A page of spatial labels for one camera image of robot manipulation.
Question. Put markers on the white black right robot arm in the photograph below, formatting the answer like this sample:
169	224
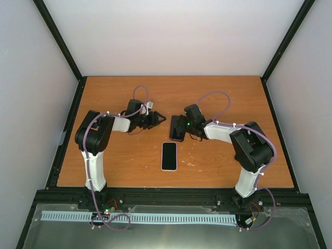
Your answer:
253	150

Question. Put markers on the left black frame post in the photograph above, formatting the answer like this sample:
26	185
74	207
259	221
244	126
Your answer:
81	82

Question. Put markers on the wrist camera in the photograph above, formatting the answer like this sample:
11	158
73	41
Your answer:
193	113
147	107

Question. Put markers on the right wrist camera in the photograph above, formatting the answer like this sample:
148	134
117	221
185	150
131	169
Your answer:
193	113

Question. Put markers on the black aluminium frame rail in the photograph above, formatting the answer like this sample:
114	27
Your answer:
217	199

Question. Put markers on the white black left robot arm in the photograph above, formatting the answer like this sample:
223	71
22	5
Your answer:
93	135

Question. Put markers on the light blue cable duct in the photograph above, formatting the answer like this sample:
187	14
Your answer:
144	218

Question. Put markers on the white clear phone case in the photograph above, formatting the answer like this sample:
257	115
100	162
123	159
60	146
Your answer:
169	169

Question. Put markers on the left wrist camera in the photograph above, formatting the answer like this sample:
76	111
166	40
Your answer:
147	107

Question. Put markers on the black frame post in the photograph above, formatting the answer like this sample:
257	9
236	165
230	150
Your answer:
284	44
81	82

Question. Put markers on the black phone case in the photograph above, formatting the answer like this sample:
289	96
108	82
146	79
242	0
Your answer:
171	138

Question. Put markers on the metal base plate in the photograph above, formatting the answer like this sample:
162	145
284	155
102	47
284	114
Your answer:
274	228

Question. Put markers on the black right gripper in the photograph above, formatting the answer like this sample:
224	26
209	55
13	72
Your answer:
190	132

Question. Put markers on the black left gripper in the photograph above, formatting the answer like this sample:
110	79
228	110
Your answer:
154	120

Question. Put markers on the right black frame post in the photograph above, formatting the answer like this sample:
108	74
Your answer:
284	44

